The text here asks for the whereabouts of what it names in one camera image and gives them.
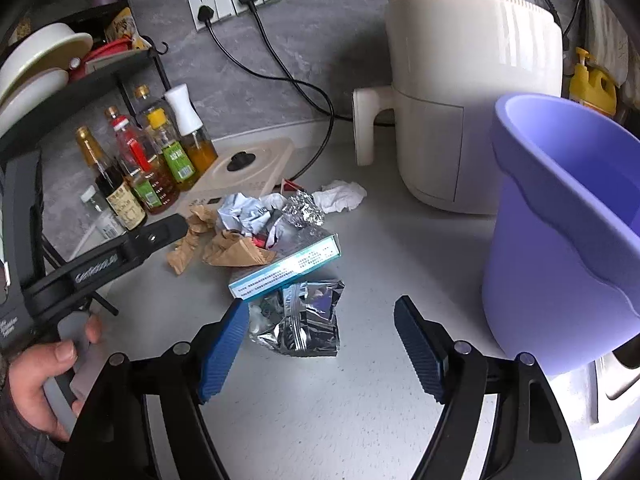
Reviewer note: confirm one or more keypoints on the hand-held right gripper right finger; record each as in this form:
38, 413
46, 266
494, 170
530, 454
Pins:
420, 350

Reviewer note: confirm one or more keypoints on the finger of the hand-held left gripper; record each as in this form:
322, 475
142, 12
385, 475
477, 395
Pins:
110, 265

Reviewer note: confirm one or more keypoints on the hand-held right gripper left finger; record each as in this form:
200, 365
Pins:
225, 350

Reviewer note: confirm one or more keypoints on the brown paper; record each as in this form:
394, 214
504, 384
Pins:
235, 252
192, 240

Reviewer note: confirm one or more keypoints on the silver foil bag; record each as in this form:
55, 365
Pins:
310, 325

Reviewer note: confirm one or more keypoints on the teal and white carton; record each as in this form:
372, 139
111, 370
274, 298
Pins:
290, 265

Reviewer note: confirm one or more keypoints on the purple plastic bucket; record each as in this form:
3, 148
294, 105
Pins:
540, 285

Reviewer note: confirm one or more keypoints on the white paper bag red print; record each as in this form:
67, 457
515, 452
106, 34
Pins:
245, 212

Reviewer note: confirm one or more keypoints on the aluminium foil ball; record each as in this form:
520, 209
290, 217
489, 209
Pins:
305, 210

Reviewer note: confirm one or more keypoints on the white tissue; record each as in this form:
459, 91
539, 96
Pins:
342, 195

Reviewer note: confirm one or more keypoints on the small red wrapper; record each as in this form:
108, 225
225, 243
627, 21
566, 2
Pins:
290, 186

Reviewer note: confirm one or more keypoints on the person's left hand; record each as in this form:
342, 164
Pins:
35, 390

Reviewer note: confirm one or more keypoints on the small clear bottle white cap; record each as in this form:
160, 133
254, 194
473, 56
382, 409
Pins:
105, 220

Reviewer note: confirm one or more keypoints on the dark sauce bottle gold cap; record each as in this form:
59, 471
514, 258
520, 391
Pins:
120, 195

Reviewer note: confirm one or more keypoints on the amber bottle red cap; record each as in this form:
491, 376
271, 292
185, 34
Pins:
150, 180

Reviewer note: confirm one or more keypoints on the green label bottle yellow cap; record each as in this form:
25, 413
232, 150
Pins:
175, 160

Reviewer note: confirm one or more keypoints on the white plate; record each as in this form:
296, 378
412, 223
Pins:
35, 91

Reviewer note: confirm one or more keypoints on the clear bottle gold cap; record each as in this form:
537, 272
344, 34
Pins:
144, 97
111, 110

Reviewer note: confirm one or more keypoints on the white top oil sprayer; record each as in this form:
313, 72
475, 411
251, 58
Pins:
187, 115

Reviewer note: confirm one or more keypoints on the cream induction cooker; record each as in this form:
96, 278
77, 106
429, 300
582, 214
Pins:
262, 172

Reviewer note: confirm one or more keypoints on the black metal rack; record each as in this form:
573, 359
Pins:
100, 67

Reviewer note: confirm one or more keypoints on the stainless steel sink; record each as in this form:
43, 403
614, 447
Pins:
617, 385

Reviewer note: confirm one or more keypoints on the red plastic container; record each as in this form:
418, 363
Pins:
102, 55

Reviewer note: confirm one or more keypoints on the yellow snack packet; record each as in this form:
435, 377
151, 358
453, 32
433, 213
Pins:
122, 25

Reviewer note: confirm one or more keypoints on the cream air fryer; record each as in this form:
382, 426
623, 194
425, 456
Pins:
450, 110

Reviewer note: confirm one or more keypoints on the yellow detergent bottle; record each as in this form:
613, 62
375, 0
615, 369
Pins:
592, 85

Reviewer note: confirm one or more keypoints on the hanging cream towel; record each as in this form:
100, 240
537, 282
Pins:
605, 35

